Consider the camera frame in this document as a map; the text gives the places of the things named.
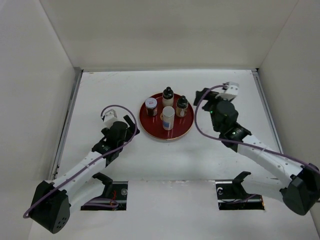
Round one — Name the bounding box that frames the black cap pepper bottle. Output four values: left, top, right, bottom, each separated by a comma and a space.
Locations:
162, 86, 174, 107

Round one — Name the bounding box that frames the red round tray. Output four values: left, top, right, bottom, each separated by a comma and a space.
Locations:
139, 92, 194, 140

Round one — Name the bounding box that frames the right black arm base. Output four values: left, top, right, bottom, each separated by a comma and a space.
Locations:
215, 171, 265, 211

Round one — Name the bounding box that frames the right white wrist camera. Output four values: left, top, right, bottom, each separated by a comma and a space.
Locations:
216, 81, 240, 102

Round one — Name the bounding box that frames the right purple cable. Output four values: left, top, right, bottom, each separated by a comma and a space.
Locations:
194, 84, 320, 176

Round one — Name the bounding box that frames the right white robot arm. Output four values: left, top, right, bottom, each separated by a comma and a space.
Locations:
193, 84, 320, 216

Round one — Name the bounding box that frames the dark sauce jar white lid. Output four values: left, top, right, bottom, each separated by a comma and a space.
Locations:
145, 97, 158, 117

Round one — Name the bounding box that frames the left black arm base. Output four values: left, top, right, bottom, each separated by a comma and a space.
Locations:
80, 172, 129, 211

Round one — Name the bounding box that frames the black cap salt bottle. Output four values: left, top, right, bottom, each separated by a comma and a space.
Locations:
175, 95, 189, 118

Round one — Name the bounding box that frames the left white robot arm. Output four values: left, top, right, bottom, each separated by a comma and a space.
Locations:
24, 115, 138, 234

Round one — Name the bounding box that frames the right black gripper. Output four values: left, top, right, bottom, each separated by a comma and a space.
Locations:
193, 88, 232, 132

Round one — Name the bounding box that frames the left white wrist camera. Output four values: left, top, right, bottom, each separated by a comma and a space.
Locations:
100, 108, 118, 128

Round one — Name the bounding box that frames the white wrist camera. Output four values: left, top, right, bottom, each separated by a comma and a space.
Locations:
100, 108, 118, 128
216, 81, 240, 102

